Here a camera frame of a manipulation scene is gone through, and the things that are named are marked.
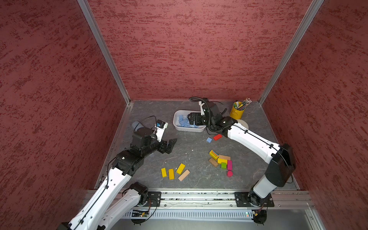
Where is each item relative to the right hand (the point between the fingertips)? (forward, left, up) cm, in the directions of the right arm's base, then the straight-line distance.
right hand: (194, 119), depth 82 cm
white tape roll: (+12, -40, -23) cm, 48 cm away
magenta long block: (-20, -22, -22) cm, 36 cm away
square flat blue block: (-2, -11, -22) cm, 24 cm away
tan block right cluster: (-15, -20, -22) cm, 33 cm away
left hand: (-14, +14, +2) cm, 20 cm away
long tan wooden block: (-25, +7, -20) cm, 33 cm away
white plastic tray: (+13, +9, -20) cm, 26 cm away
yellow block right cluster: (-17, -16, -21) cm, 32 cm away
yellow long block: (-22, +9, -20) cm, 31 cm away
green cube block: (-21, -17, -20) cm, 34 cm away
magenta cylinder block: (-25, -20, -22) cm, 39 cm away
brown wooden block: (-18, -12, -21) cm, 30 cm away
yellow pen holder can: (+17, -33, -13) cm, 40 cm away
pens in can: (+20, -35, -11) cm, 42 cm away
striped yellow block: (-14, -12, -19) cm, 27 cm away
